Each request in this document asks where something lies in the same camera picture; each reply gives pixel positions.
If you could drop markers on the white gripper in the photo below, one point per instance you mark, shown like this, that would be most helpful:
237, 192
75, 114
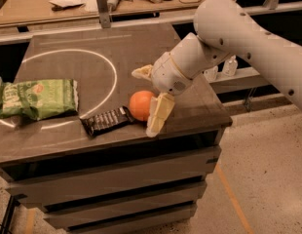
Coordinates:
166, 73

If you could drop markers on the green chip bag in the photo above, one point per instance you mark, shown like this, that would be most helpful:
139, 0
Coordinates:
38, 100

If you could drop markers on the grey drawer cabinet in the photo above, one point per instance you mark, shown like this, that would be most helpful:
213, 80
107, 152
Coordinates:
123, 180

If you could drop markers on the left clear sanitizer bottle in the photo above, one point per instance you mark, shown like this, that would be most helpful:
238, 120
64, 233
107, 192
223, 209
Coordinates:
211, 74

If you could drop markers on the wooden background desk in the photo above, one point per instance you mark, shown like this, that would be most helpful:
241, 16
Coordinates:
92, 4

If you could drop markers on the black rxbar chocolate wrapper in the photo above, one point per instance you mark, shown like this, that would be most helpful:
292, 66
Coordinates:
107, 121

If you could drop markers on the clear sanitizer bottle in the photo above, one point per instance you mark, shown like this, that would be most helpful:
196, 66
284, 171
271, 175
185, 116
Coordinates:
211, 74
230, 66

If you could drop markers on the grey metal railing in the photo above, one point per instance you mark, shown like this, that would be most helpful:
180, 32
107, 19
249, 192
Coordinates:
19, 34

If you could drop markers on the right clear sanitizer bottle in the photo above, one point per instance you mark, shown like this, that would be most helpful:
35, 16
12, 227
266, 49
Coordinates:
230, 66

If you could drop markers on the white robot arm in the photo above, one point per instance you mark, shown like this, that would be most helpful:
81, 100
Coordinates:
222, 29

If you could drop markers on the orange fruit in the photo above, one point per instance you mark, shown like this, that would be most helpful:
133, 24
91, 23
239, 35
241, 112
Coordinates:
140, 104

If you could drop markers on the white papers on desk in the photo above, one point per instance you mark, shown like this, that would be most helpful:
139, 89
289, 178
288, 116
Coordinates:
66, 3

